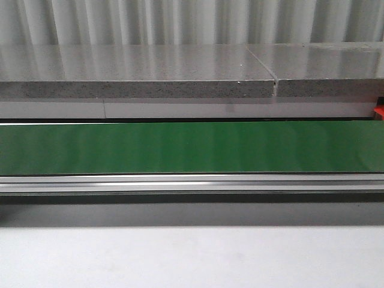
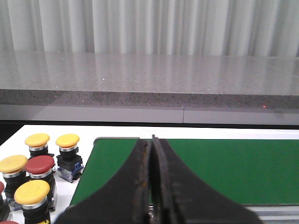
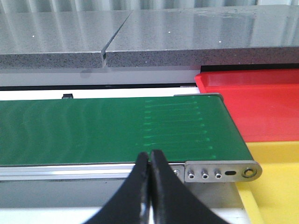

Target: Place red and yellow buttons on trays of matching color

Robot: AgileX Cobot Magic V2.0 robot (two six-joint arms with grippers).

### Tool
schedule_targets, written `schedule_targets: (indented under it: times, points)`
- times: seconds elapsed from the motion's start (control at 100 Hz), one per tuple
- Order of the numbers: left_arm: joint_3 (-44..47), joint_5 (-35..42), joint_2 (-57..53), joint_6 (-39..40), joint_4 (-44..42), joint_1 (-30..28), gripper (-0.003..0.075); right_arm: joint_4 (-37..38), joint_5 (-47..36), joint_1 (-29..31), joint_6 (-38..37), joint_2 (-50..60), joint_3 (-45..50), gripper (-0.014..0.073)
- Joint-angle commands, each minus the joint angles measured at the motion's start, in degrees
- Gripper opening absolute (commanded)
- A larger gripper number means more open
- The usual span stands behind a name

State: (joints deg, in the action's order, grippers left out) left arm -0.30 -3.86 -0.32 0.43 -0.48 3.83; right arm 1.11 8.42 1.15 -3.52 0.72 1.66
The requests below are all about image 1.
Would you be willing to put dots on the red plastic object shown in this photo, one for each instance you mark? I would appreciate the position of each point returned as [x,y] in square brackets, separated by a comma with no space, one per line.
[379,109]

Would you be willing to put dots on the white pleated curtain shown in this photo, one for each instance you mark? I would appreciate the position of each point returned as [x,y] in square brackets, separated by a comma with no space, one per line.
[190,22]

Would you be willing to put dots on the green conveyor belt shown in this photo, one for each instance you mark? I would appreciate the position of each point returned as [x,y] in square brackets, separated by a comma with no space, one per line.
[192,147]

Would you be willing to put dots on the aluminium conveyor side rail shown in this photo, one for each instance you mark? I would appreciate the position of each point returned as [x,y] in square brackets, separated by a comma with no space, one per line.
[192,188]

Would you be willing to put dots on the grey stone counter slab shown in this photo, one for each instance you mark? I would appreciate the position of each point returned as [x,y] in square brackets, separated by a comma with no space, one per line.
[349,70]

